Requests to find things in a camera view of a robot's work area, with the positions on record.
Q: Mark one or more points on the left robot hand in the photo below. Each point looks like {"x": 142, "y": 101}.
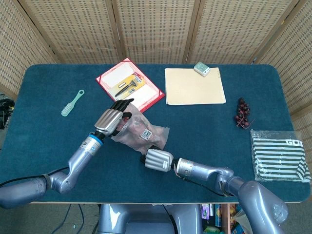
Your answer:
{"x": 108, "y": 122}

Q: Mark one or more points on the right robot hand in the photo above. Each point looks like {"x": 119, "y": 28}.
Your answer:
{"x": 157, "y": 159}

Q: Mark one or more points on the transparent plastic bag with clothing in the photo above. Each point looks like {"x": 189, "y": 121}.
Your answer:
{"x": 156, "y": 136}

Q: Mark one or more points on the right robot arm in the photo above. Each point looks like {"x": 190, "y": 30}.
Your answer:
{"x": 253, "y": 195}

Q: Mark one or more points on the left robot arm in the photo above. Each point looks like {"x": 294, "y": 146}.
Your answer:
{"x": 73, "y": 168}

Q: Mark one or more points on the striped cloth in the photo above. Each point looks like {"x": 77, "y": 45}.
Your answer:
{"x": 275, "y": 156}

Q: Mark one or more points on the green plastic brush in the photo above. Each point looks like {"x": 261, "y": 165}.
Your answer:
{"x": 69, "y": 106}

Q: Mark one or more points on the razor on yellow blister card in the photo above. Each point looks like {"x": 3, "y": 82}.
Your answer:
{"x": 130, "y": 84}

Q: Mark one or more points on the blue felt table cover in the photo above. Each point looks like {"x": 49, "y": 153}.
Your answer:
{"x": 195, "y": 136}

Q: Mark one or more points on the red certificate folder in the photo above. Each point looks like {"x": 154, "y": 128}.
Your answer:
{"x": 148, "y": 95}

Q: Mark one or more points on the grey robot torso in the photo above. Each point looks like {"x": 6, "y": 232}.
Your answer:
{"x": 146, "y": 219}

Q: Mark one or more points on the beige spiral notebook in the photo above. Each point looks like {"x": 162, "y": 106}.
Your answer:
{"x": 192, "y": 87}

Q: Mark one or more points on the wooden shelf with colourful packages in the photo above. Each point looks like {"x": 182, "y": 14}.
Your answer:
{"x": 224, "y": 219}

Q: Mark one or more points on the dark red grape bunch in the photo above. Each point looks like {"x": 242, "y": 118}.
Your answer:
{"x": 242, "y": 113}

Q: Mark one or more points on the small white green box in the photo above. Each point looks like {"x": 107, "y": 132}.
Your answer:
{"x": 201, "y": 69}

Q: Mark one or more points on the woven wicker folding screen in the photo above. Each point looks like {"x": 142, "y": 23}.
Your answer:
{"x": 156, "y": 29}

